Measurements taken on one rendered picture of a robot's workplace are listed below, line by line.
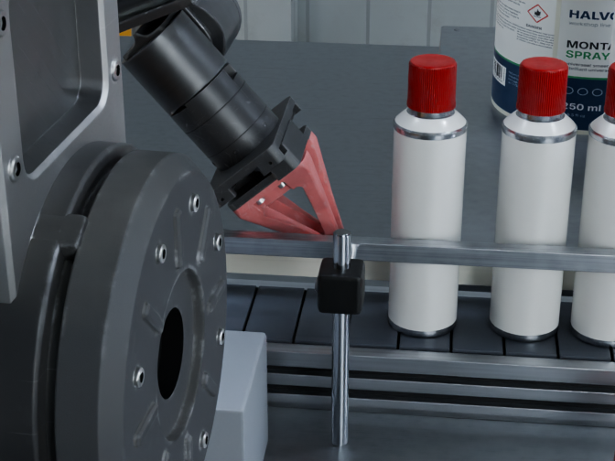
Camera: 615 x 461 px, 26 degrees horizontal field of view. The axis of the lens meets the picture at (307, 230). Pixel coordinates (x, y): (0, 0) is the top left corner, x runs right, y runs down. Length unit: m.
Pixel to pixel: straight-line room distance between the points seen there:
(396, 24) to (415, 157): 3.48
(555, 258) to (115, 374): 0.57
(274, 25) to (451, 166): 3.44
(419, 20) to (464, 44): 2.73
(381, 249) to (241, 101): 0.14
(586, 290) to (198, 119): 0.30
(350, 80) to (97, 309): 1.28
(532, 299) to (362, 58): 0.83
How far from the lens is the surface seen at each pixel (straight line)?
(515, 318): 0.98
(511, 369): 0.97
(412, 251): 0.94
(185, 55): 0.93
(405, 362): 0.97
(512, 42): 1.40
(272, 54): 1.77
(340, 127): 1.52
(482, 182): 1.25
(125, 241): 0.41
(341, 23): 4.42
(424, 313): 0.98
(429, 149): 0.92
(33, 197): 0.42
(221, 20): 0.99
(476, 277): 1.03
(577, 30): 1.35
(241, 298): 1.04
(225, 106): 0.93
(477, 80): 1.53
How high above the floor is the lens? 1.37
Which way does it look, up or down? 25 degrees down
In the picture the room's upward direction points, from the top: straight up
